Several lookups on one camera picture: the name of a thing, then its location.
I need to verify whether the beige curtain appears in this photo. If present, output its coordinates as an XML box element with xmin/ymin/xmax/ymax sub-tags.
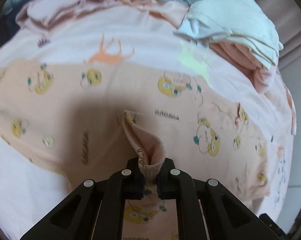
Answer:
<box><xmin>247</xmin><ymin>0</ymin><xmax>301</xmax><ymax>68</ymax></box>

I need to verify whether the peach duck print garment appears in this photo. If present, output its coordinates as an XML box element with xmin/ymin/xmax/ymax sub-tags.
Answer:
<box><xmin>0</xmin><ymin>60</ymin><xmax>270</xmax><ymax>239</ymax></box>

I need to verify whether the pink animal print bedsheet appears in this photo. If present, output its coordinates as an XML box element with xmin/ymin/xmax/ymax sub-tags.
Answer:
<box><xmin>0</xmin><ymin>4</ymin><xmax>296</xmax><ymax>239</ymax></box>

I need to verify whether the pink folded garment under white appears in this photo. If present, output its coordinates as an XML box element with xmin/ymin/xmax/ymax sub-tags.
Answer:
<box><xmin>209</xmin><ymin>42</ymin><xmax>277</xmax><ymax>94</ymax></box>

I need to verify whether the pink ribbed crumpled garment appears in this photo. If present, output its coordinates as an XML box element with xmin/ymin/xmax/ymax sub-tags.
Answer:
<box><xmin>15</xmin><ymin>0</ymin><xmax>131</xmax><ymax>30</ymax></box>

